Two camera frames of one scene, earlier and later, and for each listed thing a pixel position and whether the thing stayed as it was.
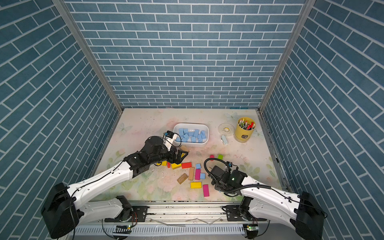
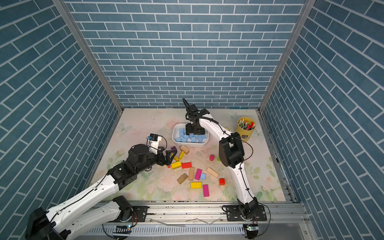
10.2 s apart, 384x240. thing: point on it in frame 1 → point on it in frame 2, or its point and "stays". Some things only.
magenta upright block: x=197 y=174 stays
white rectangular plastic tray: x=192 y=134 stays
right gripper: x=217 y=187 → x=189 y=130
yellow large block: x=175 y=166 stays
